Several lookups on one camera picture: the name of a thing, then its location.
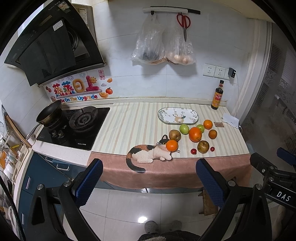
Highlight black plug adapter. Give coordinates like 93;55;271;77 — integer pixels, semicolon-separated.
228;67;236;78

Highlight black gas stove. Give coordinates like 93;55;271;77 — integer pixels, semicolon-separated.
37;106;110;151

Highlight large green apple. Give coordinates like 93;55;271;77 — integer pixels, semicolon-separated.
179;123;190;135

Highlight white wall socket right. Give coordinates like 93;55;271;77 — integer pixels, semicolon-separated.
214;66;226;79

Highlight large orange with stem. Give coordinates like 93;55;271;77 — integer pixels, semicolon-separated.
189;127;202;143

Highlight small brown card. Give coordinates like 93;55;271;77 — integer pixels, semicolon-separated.
214;122;224;128

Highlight white wall socket left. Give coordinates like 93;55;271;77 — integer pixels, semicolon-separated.
202;64;216;77

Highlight black range hood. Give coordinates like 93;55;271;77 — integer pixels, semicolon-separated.
4;1;106;86

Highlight dark orange right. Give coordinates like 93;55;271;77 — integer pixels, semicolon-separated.
208;130;218;140

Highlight striped cat print tablecloth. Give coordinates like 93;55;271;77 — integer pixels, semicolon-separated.
87;102;253;190

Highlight plastic bag with eggs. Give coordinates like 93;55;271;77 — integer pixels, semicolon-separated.
165;20;196;66

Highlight grey slipper right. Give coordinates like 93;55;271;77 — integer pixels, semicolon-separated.
169;220;183;232

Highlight white wall socket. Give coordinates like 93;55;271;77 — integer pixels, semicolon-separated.
202;64;216;77
214;66;226;79

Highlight wooden stool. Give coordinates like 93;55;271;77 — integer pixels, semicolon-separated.
198;187;218;216

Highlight dark soy sauce bottle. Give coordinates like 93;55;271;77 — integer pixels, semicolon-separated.
211;80;224;110

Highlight brown pear front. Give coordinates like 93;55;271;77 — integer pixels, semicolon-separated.
197;140;210;154

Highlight plastic bag with dark items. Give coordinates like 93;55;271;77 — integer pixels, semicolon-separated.
131;13;166;65

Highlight small orange upper right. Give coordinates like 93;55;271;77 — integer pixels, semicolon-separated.
203;120;213;130

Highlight grey slipper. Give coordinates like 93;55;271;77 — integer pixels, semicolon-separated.
144;220;159;234
169;220;183;232

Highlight oval floral white plate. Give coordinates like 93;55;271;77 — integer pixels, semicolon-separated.
158;107;199;125

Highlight colourful fruit wall sticker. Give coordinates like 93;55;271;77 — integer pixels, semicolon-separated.
44;69;114;103

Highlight brown pear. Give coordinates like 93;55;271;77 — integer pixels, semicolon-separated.
169;130;181;142
197;140;210;154

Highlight small green apple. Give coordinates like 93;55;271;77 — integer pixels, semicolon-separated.
197;124;205;133

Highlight black frying pan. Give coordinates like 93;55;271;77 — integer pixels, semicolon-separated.
26;99;62;140

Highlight white folded paper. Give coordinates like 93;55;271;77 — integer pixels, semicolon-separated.
222;113;239;129

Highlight grey slipper left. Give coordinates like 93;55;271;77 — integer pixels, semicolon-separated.
144;220;159;234

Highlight white wall hook rail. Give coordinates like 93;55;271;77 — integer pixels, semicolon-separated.
142;6;201;15

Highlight red handled scissors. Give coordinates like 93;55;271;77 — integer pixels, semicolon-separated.
176;13;191;42

